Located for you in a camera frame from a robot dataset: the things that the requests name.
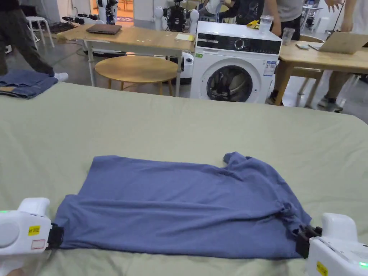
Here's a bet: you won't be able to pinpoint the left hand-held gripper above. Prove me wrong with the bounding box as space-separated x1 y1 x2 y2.
0 197 64 276

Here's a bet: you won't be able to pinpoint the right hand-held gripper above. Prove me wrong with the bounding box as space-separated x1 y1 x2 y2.
292 212 368 276

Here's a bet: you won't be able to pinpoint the blue shirt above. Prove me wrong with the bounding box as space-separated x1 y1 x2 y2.
52 151 312 261

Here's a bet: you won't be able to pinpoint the person's left hand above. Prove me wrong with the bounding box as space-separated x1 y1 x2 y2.
6 267 30 276

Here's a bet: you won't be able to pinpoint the folded blue jeans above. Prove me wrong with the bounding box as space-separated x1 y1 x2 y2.
0 70 60 100

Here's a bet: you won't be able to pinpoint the bed with pale green sheet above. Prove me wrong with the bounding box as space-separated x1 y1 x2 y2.
0 81 368 276

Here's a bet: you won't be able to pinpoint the wooden table with silver laptop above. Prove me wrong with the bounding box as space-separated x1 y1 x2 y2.
271 27 368 108

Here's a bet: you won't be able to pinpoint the round wooden table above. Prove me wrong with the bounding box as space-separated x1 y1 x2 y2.
94 55 179 97

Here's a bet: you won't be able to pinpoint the white round stool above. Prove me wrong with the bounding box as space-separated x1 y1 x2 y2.
25 16 55 50

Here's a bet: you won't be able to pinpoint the white washing machine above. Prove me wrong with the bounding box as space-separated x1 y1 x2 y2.
190 15 282 104

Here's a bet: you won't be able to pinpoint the long wooden table with laptop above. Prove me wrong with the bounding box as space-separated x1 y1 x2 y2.
56 23 197 97

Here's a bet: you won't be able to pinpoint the white and black humanoid robot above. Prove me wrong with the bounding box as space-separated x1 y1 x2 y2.
97 0 119 24
154 0 200 86

